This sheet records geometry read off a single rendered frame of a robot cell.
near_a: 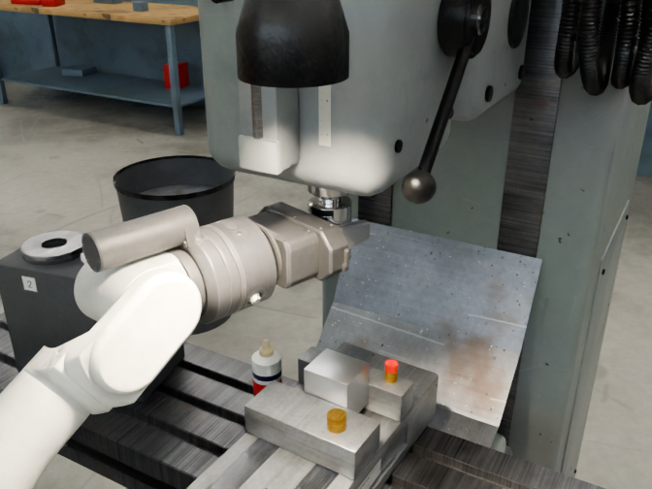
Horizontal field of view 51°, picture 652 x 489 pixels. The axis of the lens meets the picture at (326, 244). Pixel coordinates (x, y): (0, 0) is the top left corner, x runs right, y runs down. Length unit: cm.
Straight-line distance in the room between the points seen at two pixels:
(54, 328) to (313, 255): 49
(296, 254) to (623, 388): 220
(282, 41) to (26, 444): 36
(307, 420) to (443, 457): 22
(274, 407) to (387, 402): 14
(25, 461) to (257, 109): 33
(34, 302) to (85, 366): 49
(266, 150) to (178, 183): 245
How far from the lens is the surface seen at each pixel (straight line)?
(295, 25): 42
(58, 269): 101
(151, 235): 60
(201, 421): 99
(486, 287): 109
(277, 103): 58
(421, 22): 63
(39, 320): 106
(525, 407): 123
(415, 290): 113
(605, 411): 263
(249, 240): 64
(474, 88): 75
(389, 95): 59
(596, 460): 242
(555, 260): 108
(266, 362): 94
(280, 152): 59
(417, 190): 59
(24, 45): 794
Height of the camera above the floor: 154
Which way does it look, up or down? 25 degrees down
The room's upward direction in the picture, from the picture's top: straight up
